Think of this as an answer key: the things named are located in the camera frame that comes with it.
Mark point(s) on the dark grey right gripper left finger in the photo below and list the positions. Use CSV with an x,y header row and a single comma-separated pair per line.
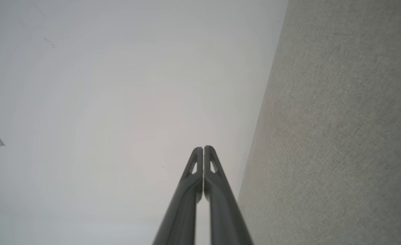
x,y
183,204

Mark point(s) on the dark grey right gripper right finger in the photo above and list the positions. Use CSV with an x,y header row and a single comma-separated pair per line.
x,y
224,211

